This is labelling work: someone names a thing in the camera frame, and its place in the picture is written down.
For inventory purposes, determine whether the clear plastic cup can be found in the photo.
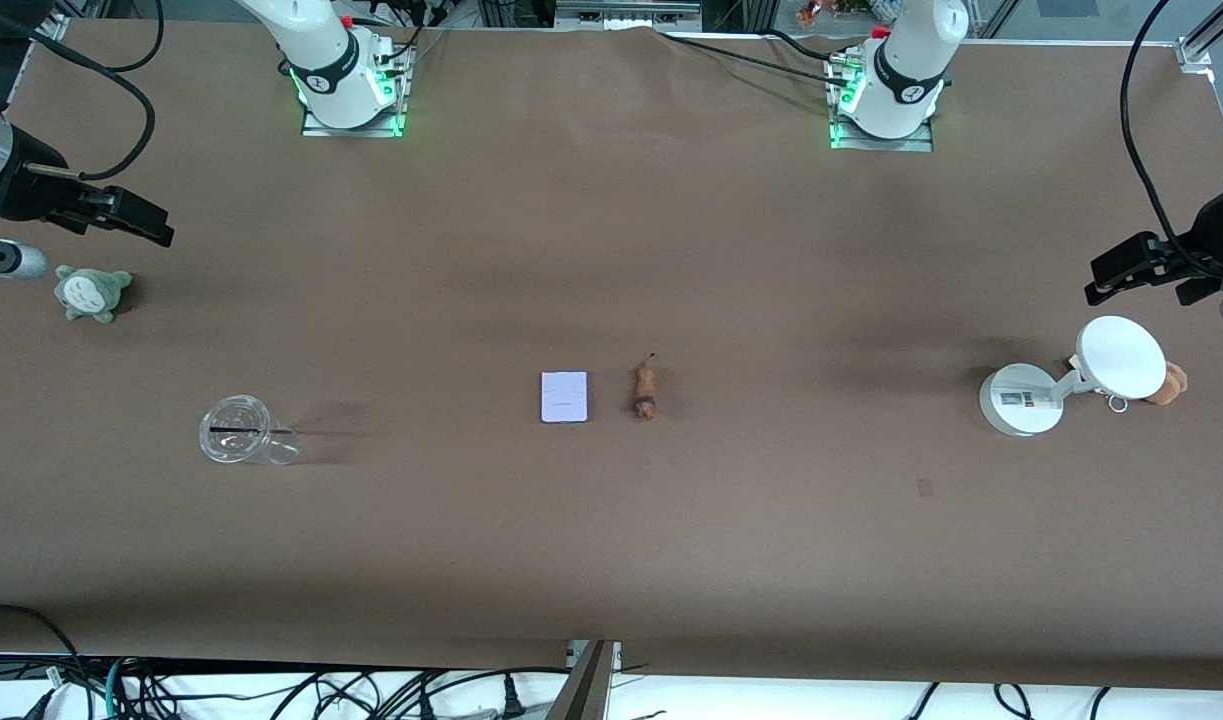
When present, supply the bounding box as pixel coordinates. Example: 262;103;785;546
198;395;302;467

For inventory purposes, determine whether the brown lion statue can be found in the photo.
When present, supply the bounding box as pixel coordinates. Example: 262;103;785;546
632;352;660;422

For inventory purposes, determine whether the black looped floor cable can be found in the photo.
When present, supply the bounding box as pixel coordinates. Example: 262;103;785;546
0;603;82;691

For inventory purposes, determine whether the black base power cable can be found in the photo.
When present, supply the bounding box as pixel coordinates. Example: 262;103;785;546
659;30;857;89

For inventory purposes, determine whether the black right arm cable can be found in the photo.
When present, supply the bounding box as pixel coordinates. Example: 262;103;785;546
0;0;166;183

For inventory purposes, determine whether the white round desk lamp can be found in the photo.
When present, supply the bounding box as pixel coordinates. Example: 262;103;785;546
978;315;1168;438

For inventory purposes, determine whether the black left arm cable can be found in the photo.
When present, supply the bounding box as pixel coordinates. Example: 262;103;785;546
1120;0;1223;283

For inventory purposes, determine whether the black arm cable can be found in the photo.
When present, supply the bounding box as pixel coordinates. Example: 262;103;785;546
0;0;166;183
1120;0;1223;283

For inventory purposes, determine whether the aluminium frame bar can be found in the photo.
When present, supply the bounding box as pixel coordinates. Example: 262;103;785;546
544;640;623;720

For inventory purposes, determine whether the brown teddy bear keychain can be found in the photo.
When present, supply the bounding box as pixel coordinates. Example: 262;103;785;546
1104;362;1190;414

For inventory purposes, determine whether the grey power strip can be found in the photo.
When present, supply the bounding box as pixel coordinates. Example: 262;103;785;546
555;0;704;27

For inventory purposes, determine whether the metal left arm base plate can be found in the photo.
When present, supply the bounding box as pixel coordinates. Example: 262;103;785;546
826;55;935;153

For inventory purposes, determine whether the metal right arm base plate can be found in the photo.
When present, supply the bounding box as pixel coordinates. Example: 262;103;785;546
301;40;414;139

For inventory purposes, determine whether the grey plush toy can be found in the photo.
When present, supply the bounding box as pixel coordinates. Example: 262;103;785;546
54;264;133;324

